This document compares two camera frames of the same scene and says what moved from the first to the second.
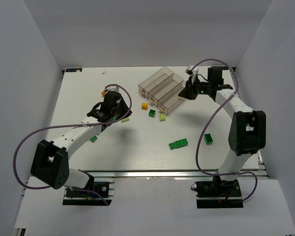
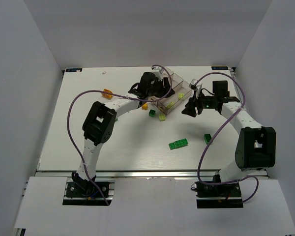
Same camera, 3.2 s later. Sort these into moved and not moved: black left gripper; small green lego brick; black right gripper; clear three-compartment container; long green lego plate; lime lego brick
Moved: black right gripper; black left gripper
Not moved: long green lego plate; small green lego brick; lime lego brick; clear three-compartment container
